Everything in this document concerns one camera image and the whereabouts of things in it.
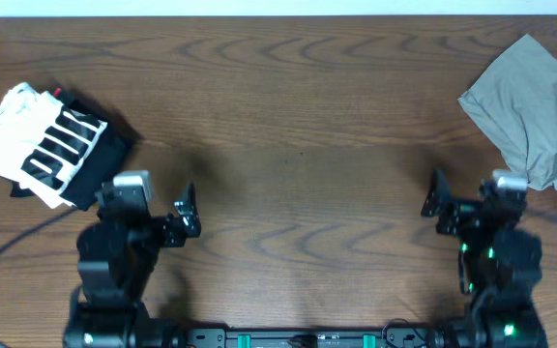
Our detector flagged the grey-green shorts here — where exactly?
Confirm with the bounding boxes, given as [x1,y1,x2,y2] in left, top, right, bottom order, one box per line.
[458,35,557,190]

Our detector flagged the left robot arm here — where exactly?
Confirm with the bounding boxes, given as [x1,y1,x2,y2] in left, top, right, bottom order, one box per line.
[62,183,201,348]

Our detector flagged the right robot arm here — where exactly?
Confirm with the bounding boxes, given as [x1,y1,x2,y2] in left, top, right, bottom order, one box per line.
[421,169,548,348]

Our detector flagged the white black printed folded shirt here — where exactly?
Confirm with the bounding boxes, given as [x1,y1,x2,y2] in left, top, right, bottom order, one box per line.
[0,82,132,211]

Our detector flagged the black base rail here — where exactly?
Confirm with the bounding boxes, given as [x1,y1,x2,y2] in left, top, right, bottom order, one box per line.
[185,324,428,348]

